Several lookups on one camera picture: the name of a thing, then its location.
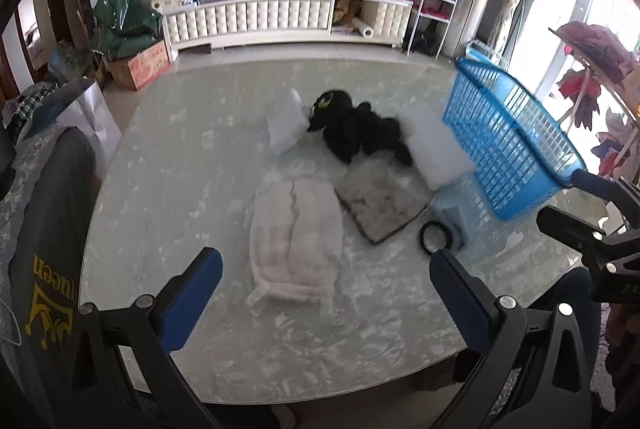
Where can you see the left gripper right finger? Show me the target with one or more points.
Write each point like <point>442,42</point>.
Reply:
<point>532,371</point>

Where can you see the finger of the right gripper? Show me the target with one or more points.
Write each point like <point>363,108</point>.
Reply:
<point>624,195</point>
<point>612,261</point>

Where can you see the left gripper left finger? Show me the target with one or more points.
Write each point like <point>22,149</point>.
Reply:
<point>153,327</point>

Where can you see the white towel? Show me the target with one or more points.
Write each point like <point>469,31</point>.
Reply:
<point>296,241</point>

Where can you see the blue plastic laundry basket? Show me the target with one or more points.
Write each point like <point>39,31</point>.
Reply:
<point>522,156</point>

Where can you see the light blue plastic container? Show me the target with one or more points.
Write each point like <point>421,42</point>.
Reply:
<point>463,211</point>

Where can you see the clothes drying rack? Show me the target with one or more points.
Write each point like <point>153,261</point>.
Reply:
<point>607,67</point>

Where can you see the large white foam block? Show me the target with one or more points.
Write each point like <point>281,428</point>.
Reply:
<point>434,149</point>

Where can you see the grey queen print shirt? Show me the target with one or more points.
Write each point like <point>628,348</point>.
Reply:
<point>46,205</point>

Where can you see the grey fuzzy mat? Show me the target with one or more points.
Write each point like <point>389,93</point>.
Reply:
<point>382,197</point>

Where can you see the white paper bag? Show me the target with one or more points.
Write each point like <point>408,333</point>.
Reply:
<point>85,108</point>

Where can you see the black dragon plush toy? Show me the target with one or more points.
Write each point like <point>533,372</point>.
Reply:
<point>348,129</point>

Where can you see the cardboard box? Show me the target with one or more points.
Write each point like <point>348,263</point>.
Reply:
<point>137,71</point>

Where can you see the white paper roll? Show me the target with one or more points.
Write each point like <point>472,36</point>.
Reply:
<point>362,28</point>

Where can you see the green plastic bag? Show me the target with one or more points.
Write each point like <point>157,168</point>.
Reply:
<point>125,28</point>

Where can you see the white tufted tv cabinet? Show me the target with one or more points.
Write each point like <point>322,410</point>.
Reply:
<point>221,24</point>

